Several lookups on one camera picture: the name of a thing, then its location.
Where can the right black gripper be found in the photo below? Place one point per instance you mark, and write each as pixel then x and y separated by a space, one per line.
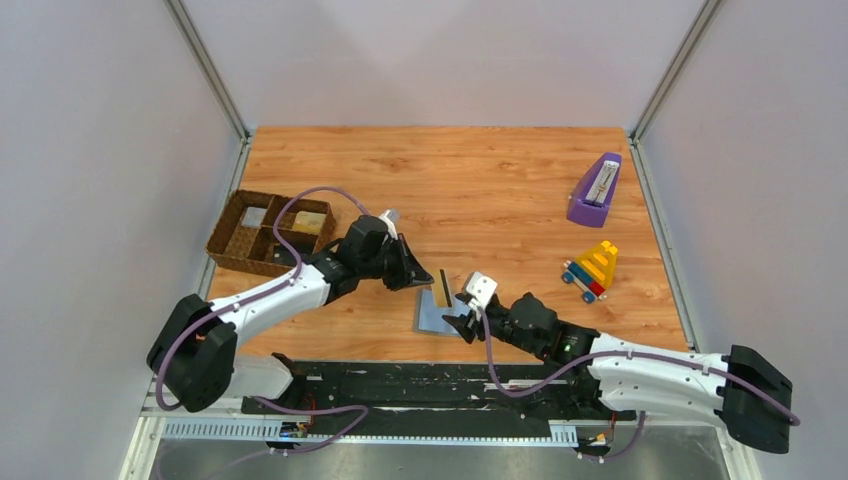
pixel 478 318

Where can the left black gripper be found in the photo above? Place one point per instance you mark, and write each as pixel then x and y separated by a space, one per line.
pixel 403 262

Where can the gold striped card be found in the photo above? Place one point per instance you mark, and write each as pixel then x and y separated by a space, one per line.
pixel 441 292

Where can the grey card holder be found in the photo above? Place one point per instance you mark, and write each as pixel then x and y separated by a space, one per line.
pixel 428 318

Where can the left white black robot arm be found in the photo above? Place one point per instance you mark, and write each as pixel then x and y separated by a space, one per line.
pixel 194 357

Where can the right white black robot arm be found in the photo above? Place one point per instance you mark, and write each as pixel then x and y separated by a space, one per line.
pixel 740 391

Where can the gold card in basket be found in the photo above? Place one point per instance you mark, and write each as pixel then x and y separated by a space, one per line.
pixel 309 222

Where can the silver card in basket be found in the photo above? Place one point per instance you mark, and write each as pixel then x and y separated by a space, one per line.
pixel 253 217

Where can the colourful toy block vehicle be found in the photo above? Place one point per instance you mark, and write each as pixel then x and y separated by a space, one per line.
pixel 593 271

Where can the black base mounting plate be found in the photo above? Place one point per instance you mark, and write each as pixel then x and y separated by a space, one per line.
pixel 435 399

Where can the purple metronome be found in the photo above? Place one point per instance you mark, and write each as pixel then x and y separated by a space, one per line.
pixel 590 201

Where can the brown woven divided basket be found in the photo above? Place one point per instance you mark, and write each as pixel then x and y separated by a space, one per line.
pixel 258 250

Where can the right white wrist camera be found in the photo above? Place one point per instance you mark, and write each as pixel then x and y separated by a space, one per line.
pixel 478 290

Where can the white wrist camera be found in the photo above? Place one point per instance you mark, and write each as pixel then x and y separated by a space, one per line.
pixel 389 217
pixel 478 290

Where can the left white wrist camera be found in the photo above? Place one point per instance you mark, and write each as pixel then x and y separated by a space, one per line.
pixel 389 217

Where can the white slotted cable duct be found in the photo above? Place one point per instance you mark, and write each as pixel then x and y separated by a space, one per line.
pixel 272 430

